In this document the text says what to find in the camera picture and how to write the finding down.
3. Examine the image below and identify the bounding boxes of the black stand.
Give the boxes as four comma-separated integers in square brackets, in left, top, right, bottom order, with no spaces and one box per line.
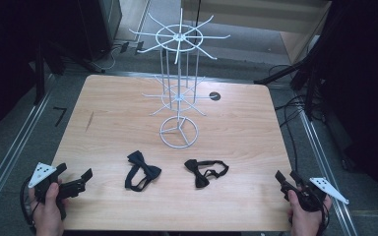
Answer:
[253,30,331,123]
[33,37,106,106]

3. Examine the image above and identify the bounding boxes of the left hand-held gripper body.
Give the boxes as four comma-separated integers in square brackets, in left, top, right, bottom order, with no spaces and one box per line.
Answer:
[28,161,87,221]

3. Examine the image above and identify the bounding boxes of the white wire display rack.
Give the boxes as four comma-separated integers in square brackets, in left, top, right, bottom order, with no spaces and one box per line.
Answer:
[128,7,231,149]

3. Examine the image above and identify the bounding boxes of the black bow tie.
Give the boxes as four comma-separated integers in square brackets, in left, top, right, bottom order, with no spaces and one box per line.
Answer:
[183,158,230,189]
[124,149,162,193]

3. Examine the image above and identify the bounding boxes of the wooden cabinet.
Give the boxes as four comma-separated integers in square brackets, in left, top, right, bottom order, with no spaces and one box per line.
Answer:
[180,0,333,65]

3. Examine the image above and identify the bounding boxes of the dark cabinet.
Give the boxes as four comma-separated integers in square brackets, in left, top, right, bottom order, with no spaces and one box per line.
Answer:
[78,0,123,62]

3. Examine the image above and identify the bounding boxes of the person's right hand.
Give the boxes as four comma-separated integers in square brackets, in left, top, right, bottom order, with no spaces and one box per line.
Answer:
[286,191,333,236]

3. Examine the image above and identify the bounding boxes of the white floor cable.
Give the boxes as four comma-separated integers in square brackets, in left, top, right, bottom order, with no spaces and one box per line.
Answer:
[100,44,126,72]

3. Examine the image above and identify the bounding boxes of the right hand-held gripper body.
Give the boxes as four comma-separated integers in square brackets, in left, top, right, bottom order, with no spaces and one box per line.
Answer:
[281,176,349,213]

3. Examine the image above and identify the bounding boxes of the black floor cables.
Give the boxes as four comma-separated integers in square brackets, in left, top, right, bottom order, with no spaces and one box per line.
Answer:
[268,63,313,166]

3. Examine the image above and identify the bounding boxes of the black cable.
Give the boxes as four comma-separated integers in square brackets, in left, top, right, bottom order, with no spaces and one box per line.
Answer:
[19,176,39,234]
[317,203,331,236]

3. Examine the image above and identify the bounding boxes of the metal floor rail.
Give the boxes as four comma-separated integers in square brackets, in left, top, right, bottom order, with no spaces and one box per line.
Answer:
[295,106,359,236]
[0,74,55,227]

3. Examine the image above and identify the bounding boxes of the person's left hand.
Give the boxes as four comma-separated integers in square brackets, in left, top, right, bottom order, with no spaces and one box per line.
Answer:
[29,182,69,236]

